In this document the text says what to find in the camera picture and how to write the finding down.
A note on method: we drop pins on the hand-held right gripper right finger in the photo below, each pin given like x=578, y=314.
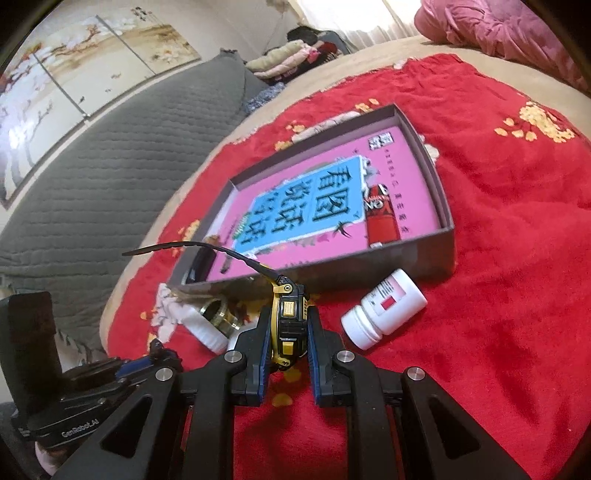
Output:
x=314, y=364

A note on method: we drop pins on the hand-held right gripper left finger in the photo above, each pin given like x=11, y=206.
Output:
x=264, y=369

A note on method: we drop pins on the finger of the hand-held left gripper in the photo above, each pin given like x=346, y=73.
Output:
x=134, y=366
x=164, y=353

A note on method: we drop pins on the white ribbed cylinder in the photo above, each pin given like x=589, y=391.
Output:
x=207, y=337

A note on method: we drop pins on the black and yellow wristwatch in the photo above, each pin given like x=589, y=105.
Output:
x=288, y=314

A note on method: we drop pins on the white pill bottle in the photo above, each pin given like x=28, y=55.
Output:
x=388, y=304

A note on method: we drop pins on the shallow brown cardboard box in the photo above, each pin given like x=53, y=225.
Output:
x=392, y=263

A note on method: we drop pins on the red lighter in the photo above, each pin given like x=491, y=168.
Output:
x=381, y=226

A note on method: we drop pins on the person's left hand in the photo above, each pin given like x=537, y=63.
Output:
x=48, y=461

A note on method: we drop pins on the red floral blanket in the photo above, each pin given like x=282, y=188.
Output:
x=485, y=369

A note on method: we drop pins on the grey quilted headboard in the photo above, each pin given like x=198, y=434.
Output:
x=115, y=161

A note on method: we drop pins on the pink and blue book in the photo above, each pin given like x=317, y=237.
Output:
x=406, y=184

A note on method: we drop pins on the blue patterned cloth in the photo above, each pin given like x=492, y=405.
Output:
x=263, y=99

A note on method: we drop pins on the beige folded blanket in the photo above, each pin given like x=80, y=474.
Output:
x=277, y=55

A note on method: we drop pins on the dark red garment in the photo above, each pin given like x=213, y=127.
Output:
x=327, y=50

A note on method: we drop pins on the beige bed sheet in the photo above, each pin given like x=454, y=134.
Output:
x=378, y=53

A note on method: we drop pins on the black garment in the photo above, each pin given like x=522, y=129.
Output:
x=302, y=34

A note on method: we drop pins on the white curtain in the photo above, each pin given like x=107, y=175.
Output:
x=360, y=18

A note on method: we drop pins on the pink quilt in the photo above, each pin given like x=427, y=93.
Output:
x=498, y=32

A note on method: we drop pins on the floral wall painting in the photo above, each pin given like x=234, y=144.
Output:
x=92, y=69

